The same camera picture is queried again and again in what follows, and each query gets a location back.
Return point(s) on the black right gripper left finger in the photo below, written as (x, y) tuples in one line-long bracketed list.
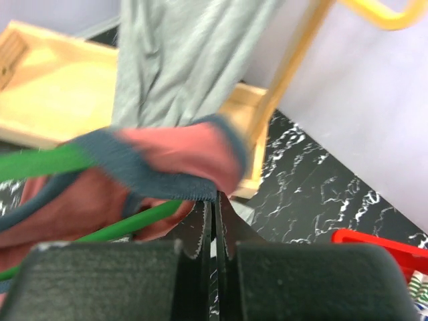
[(164, 279)]

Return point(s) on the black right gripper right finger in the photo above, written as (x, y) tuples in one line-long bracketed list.
[(262, 280)]

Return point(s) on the salmon pink tank top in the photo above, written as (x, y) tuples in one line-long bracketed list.
[(187, 163)]

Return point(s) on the green hanger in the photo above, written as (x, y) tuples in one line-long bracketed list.
[(82, 205)]

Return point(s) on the green striped tank top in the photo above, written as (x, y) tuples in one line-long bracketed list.
[(417, 287)]

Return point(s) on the grey tank top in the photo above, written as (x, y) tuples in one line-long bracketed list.
[(178, 61)]

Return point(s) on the yellow hanger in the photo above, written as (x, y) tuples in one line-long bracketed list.
[(386, 18)]

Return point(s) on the red plastic bin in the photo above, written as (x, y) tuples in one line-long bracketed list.
[(408, 257)]

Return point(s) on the wooden clothes rack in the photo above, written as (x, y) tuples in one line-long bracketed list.
[(55, 87)]

